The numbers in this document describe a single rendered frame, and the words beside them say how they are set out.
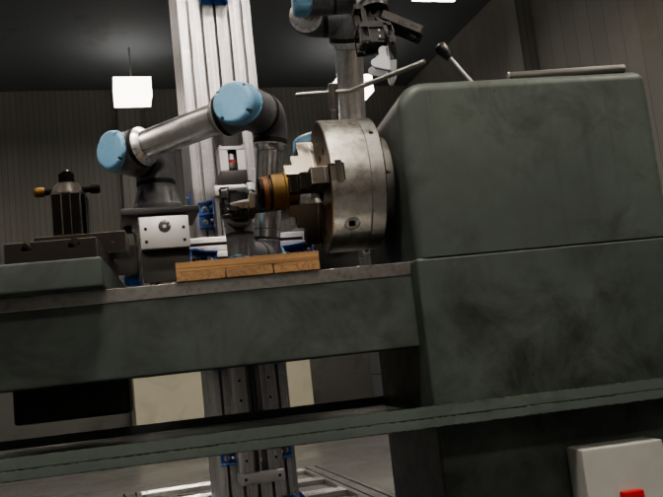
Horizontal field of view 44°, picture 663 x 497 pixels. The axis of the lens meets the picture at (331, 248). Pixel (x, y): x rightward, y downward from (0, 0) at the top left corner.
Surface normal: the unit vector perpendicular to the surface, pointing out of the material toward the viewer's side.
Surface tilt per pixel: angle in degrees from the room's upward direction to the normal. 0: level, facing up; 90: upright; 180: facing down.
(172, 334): 90
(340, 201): 115
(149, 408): 90
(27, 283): 90
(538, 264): 90
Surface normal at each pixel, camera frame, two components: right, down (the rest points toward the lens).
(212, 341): 0.15, -0.15
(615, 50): -0.96, 0.07
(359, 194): 0.18, 0.21
